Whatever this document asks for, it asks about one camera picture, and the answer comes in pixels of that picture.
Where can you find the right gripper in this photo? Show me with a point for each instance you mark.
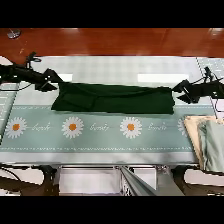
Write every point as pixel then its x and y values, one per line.
pixel 196 90

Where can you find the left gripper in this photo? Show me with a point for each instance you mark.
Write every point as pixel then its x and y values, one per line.
pixel 41 79

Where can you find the dark green garment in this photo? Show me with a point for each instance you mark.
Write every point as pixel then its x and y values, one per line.
pixel 113 99

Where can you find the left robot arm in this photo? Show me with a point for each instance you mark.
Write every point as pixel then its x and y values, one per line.
pixel 13 71

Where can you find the beige garment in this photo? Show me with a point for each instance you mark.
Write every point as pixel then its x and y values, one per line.
pixel 190 128

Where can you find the pale green garment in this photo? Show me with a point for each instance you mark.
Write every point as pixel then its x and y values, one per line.
pixel 213 146

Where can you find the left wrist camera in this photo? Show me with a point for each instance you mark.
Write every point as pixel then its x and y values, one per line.
pixel 31 60

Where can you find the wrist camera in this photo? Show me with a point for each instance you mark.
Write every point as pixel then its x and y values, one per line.
pixel 209 74
pixel 31 60

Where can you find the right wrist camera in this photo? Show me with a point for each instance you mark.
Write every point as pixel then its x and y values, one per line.
pixel 209 74

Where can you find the silver frame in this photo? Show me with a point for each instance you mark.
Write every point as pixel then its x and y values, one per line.
pixel 140 180

